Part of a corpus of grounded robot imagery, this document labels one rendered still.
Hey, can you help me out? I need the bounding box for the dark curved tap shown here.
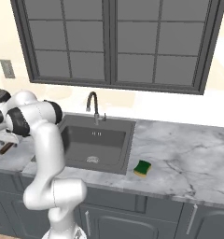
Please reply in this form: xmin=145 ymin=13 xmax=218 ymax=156
xmin=86 ymin=91 xmax=101 ymax=127

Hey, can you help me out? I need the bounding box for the silver cupboard handle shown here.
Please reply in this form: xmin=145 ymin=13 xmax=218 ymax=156
xmin=84 ymin=210 xmax=92 ymax=238
xmin=185 ymin=204 xmax=199 ymax=236

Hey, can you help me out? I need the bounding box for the grey kitchen sink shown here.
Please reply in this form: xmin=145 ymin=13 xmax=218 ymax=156
xmin=31 ymin=113 xmax=137 ymax=176

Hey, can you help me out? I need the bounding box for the green and yellow sponge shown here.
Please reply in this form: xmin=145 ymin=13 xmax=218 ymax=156
xmin=133 ymin=159 xmax=153 ymax=179

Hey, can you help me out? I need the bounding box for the grey wall socket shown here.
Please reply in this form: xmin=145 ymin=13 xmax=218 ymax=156
xmin=0 ymin=58 xmax=17 ymax=79

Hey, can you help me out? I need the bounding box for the pan with brown handle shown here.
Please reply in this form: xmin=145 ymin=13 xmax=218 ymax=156
xmin=0 ymin=141 xmax=18 ymax=156

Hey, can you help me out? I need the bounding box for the grey cupboard door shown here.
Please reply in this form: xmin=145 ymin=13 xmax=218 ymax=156
xmin=77 ymin=203 xmax=181 ymax=239
xmin=0 ymin=173 xmax=34 ymax=238
xmin=175 ymin=202 xmax=224 ymax=239

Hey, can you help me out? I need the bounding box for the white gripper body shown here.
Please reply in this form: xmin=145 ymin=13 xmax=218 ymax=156
xmin=0 ymin=128 xmax=23 ymax=146

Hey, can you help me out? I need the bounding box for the grey false drawer front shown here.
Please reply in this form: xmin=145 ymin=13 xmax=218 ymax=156
xmin=84 ymin=186 xmax=184 ymax=217

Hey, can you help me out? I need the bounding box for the dark grey framed window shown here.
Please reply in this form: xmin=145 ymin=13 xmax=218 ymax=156
xmin=9 ymin=0 xmax=224 ymax=96

